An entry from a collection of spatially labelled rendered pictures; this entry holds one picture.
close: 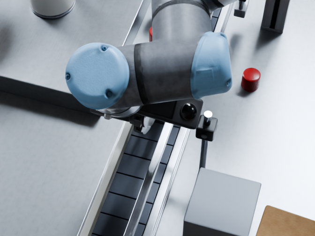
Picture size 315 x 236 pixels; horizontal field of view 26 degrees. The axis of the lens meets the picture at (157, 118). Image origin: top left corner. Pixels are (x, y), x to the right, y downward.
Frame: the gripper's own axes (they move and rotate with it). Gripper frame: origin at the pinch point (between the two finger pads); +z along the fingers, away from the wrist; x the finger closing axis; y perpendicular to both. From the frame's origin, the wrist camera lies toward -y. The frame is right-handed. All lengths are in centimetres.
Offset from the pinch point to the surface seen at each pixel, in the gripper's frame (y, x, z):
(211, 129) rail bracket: -10.0, 1.0, -4.7
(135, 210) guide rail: -3.0, 15.6, -12.2
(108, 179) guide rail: 3.7, 12.8, -5.1
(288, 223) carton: -23.8, 11.1, -27.8
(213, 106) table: -7.5, -4.4, 14.6
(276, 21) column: -14.6, -24.5, 22.7
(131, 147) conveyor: 3.0, 6.9, 2.3
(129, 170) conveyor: 1.9, 10.6, 0.2
